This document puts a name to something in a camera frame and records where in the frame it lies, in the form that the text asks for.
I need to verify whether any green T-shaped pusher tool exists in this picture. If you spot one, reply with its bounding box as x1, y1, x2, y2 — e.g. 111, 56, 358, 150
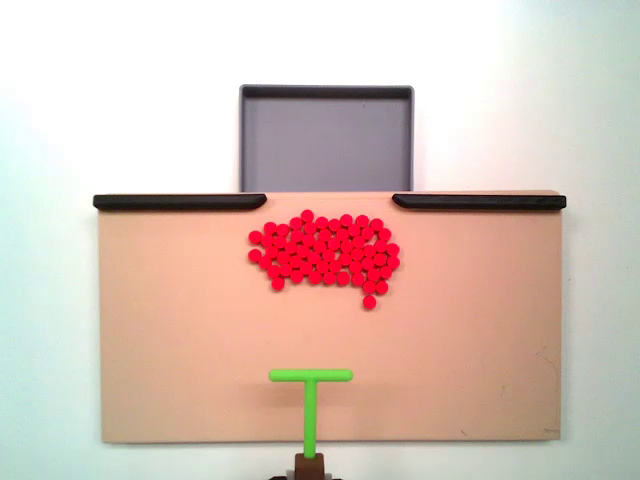
268, 368, 355, 476

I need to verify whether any grey plastic tray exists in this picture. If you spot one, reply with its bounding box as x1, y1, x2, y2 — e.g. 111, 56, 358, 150
238, 84, 416, 193

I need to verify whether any black edge rail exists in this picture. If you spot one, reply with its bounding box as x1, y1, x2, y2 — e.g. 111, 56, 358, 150
392, 193, 567, 212
92, 194, 268, 211

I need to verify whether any beige flat board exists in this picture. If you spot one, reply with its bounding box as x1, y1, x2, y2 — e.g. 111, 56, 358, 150
94, 189, 566, 445

